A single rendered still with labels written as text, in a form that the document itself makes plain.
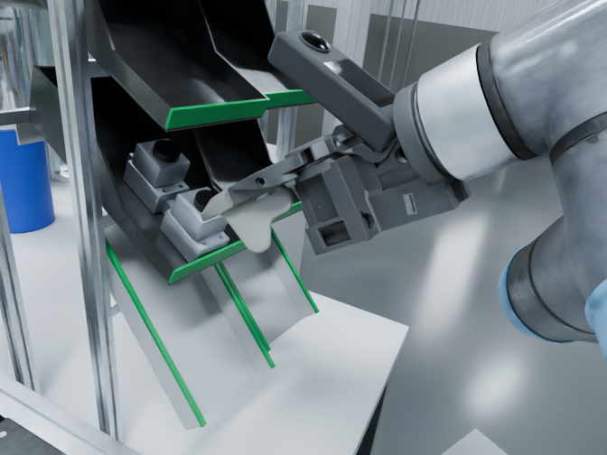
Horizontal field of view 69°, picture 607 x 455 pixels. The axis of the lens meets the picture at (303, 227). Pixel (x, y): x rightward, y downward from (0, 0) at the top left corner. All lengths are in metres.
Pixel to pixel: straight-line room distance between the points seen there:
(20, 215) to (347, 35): 4.35
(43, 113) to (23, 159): 0.72
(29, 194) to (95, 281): 0.82
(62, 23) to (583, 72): 0.40
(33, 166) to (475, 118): 1.19
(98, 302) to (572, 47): 0.50
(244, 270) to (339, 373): 0.28
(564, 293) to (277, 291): 0.54
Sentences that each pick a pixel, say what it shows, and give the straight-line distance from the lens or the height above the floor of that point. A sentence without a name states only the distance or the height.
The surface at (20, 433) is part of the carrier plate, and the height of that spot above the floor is 0.97.
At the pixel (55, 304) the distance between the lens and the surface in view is 1.07.
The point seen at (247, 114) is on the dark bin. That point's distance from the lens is 0.48.
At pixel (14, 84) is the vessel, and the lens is 1.29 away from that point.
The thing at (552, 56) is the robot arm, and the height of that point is 1.45.
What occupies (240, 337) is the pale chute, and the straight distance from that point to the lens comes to 0.65.
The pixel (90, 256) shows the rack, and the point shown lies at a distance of 0.53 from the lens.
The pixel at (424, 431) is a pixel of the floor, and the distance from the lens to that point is 2.04.
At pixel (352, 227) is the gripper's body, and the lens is 0.32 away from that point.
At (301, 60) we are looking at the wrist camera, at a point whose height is 1.42.
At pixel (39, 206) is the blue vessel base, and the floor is 0.93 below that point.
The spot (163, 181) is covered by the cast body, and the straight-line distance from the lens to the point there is 0.53.
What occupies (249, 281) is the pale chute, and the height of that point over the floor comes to 1.06.
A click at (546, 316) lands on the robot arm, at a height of 1.30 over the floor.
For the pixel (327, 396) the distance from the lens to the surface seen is 0.83.
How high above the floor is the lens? 1.45
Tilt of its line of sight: 25 degrees down
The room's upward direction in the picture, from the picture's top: 7 degrees clockwise
